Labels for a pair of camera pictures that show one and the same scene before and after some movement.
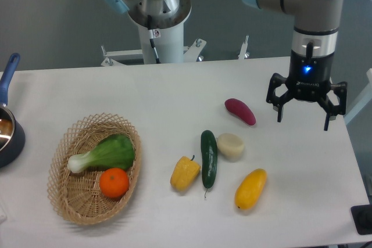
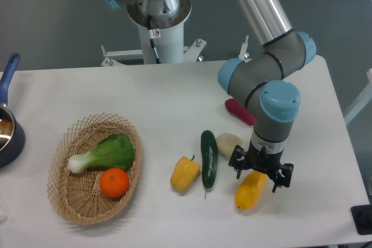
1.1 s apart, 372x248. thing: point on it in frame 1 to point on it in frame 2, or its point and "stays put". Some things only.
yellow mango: x=249 y=189 stays put
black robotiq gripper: x=310 y=79 to x=262 y=161
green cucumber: x=209 y=154 stays put
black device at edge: x=362 y=216 stays put
